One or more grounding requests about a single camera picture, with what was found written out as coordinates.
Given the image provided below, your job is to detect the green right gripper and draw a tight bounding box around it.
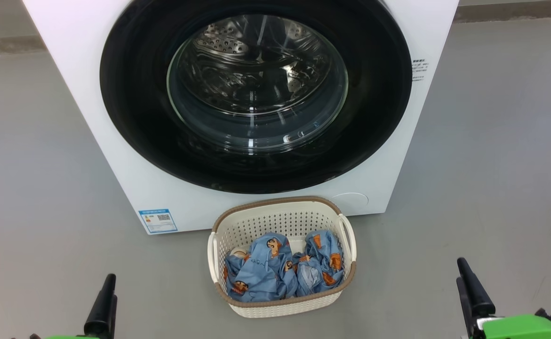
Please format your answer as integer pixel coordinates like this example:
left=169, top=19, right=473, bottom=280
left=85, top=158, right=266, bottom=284
left=456, top=258, right=551, bottom=339

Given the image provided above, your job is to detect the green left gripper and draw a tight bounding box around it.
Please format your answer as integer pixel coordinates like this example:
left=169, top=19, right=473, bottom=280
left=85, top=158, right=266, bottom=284
left=45, top=274, right=117, bottom=339

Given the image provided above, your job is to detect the blue cartoon print garment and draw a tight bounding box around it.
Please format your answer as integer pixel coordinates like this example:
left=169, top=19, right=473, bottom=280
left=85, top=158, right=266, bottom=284
left=224, top=232, right=299, bottom=303
left=293, top=229, right=345, bottom=297

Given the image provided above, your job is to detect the washing machine glass door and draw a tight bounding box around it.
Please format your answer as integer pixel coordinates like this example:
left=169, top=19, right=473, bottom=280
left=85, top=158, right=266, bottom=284
left=100, top=0, right=413, bottom=194

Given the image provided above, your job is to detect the white front-load washing machine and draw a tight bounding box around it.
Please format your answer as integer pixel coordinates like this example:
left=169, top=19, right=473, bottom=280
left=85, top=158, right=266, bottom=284
left=23, top=0, right=459, bottom=235

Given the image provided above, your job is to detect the steel washing machine drum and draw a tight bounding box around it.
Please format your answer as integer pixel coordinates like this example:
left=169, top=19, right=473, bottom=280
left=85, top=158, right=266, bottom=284
left=181, top=14, right=337, bottom=116

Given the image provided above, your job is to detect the blue energy label sticker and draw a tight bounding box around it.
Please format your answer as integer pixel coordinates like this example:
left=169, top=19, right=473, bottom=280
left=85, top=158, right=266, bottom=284
left=138, top=209, right=178, bottom=234

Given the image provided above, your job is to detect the round drain filter cover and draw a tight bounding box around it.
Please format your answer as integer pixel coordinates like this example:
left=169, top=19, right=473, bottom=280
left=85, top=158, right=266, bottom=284
left=330, top=192, right=369, bottom=215

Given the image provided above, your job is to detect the cream perforated laundry basket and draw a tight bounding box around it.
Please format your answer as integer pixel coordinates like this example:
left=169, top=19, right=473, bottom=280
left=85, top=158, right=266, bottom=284
left=207, top=196, right=357, bottom=319

